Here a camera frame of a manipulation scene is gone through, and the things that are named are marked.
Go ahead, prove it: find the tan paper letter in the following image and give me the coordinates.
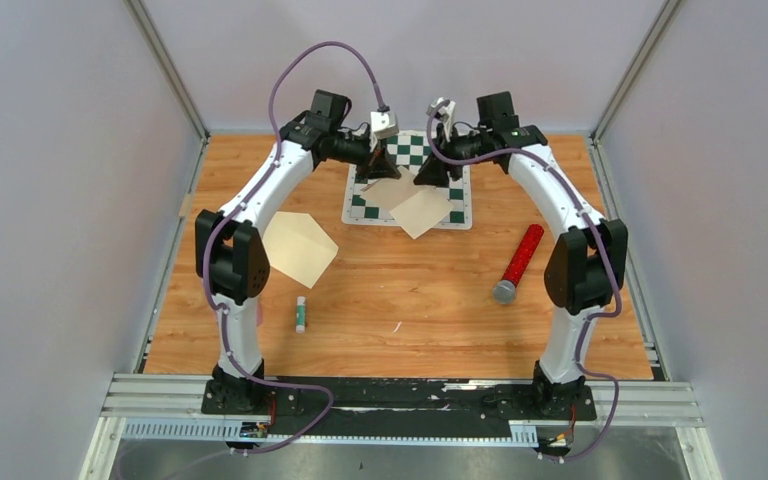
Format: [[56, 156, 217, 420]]
[[361, 174, 453, 239]]

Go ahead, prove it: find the green white chessboard mat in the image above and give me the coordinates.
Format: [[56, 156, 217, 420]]
[[341, 130, 473, 230]]

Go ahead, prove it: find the red glitter microphone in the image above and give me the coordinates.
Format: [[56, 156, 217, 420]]
[[492, 224, 545, 305]]

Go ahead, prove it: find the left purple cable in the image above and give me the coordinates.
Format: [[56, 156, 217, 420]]
[[201, 40, 387, 457]]

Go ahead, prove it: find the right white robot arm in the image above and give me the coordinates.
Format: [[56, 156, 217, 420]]
[[417, 91, 628, 419]]

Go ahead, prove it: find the green white glue stick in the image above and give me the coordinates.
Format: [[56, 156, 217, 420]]
[[295, 296, 307, 334]]

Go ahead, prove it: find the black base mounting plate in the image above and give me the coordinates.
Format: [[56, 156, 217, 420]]
[[201, 377, 597, 438]]

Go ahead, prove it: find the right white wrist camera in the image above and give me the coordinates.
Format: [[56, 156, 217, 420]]
[[426, 97, 456, 141]]

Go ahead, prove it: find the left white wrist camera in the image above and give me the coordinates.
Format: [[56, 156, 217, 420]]
[[369, 110, 400, 140]]

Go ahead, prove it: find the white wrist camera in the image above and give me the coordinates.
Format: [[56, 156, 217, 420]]
[[426, 97, 456, 141], [369, 110, 400, 140]]

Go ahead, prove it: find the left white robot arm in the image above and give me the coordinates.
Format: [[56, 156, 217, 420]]
[[195, 90, 400, 415]]

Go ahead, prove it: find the cream envelope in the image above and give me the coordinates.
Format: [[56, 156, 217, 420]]
[[264, 211, 339, 289]]

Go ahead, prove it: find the aluminium frame rail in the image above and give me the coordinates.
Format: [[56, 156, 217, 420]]
[[80, 374, 721, 479]]

